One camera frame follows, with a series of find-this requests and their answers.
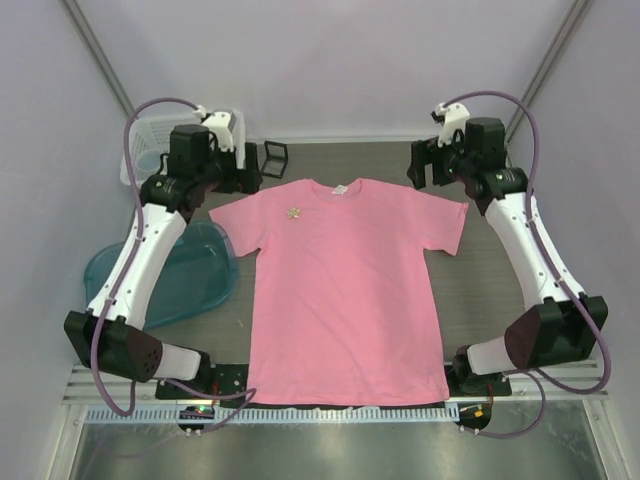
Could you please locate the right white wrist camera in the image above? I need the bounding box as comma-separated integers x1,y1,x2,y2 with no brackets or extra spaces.
432,102,470,147

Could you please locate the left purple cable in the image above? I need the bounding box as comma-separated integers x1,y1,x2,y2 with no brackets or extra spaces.
89,97,259,434

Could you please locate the black brooch box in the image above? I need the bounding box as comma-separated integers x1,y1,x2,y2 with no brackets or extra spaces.
261,140,289,180

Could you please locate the pink t-shirt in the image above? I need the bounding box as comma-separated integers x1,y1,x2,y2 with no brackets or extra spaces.
210,178,468,407

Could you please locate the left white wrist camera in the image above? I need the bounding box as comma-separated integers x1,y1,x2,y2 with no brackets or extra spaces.
201,110,236,152

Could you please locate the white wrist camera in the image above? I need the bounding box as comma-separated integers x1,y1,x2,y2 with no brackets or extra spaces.
432,102,470,147
201,110,236,152

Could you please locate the light blue mug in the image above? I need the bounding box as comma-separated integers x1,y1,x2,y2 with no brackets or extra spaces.
135,150,161,181

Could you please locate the white slotted cable duct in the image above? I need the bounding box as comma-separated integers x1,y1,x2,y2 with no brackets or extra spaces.
84,403,459,425

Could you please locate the white plastic basket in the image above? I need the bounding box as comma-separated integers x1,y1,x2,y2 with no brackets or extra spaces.
129,110,246,186

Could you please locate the purple cable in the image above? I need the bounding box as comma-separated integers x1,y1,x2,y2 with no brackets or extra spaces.
89,97,259,434
434,90,614,441

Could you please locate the cream flower brooch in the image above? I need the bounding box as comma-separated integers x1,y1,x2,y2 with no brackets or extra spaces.
286,207,302,220

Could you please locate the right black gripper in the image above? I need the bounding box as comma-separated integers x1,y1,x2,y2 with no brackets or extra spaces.
408,128,476,190

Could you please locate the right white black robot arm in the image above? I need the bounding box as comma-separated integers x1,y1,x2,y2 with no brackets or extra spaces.
407,112,611,395

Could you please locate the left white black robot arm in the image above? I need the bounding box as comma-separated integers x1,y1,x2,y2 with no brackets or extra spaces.
64,124,262,399

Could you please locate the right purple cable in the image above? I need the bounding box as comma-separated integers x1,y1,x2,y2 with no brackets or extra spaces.
434,90,614,441

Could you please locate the teal transparent plastic bin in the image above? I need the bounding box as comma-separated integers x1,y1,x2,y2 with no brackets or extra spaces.
82,218,240,330

